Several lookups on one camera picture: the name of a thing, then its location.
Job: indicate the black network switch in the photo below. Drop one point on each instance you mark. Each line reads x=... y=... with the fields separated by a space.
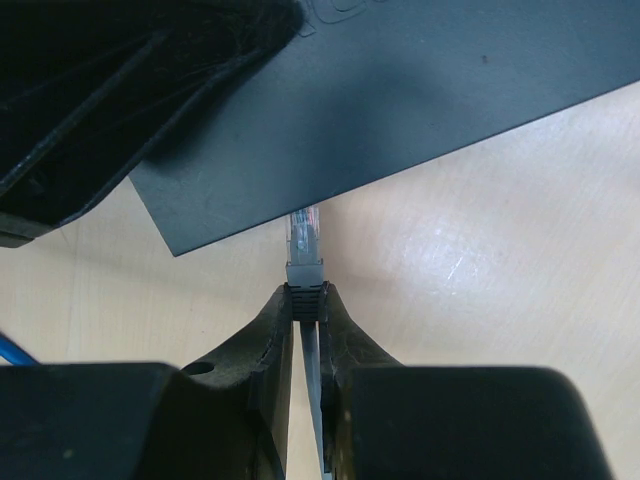
x=370 y=88

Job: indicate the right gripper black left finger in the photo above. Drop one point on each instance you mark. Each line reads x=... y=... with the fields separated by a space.
x=226 y=414

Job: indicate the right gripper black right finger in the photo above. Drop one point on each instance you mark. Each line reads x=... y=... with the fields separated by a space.
x=382 y=419

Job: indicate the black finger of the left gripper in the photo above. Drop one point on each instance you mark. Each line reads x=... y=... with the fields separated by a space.
x=89 y=88

